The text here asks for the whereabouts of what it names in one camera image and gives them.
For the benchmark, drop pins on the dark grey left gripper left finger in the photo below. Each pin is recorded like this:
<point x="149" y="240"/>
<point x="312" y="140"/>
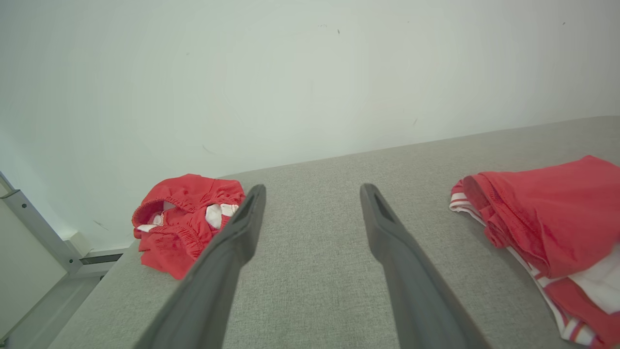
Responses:
<point x="213" y="291"/>

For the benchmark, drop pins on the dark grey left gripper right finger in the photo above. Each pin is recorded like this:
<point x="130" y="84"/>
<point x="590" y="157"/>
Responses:
<point x="416" y="300"/>

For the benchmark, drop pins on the red shorts with white panel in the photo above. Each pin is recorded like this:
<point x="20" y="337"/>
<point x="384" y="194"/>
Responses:
<point x="174" y="242"/>

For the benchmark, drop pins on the red Bulls basketball jersey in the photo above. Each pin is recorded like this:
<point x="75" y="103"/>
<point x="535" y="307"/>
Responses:
<point x="557" y="218"/>

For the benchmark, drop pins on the white baseboard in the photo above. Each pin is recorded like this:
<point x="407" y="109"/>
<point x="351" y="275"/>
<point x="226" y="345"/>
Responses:
<point x="77" y="242"/>

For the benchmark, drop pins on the white flat panel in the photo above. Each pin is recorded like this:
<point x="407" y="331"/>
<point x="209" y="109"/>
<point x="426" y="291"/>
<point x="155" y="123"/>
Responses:
<point x="19" y="281"/>

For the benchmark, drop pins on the grey metal frame bar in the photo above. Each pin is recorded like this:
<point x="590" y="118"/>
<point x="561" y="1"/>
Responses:
<point x="34" y="218"/>

